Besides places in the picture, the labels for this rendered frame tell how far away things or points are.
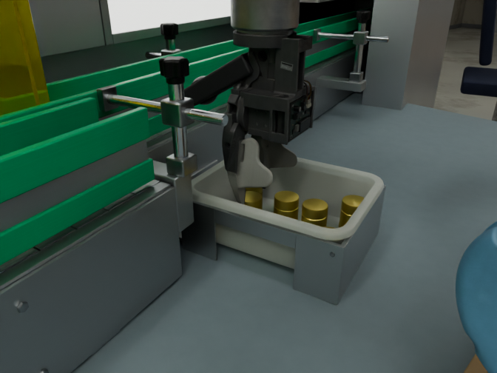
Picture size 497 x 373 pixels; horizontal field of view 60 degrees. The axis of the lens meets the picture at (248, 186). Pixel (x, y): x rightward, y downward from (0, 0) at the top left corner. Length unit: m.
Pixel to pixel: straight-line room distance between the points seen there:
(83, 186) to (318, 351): 0.28
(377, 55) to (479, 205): 0.58
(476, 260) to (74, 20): 0.62
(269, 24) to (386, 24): 0.77
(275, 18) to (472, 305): 0.33
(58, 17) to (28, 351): 0.46
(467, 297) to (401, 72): 1.01
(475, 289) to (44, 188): 0.32
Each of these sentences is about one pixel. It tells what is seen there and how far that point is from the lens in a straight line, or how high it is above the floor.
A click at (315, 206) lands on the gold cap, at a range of 0.56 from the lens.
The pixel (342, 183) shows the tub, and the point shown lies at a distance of 0.61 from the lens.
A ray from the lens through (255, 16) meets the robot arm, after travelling 0.47.
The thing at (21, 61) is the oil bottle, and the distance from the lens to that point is 0.49.
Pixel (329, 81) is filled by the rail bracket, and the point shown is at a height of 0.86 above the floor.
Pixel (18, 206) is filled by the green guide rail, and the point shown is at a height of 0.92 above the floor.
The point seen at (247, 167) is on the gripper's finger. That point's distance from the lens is 0.52.
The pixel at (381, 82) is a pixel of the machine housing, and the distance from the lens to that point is 1.24.
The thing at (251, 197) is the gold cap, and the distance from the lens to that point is 0.58.
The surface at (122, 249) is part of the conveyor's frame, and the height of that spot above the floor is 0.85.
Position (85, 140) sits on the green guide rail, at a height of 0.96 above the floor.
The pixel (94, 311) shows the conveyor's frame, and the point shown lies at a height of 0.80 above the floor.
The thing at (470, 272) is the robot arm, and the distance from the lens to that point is 0.25.
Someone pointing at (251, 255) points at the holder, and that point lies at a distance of 0.53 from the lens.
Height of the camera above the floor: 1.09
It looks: 27 degrees down
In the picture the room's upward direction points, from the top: straight up
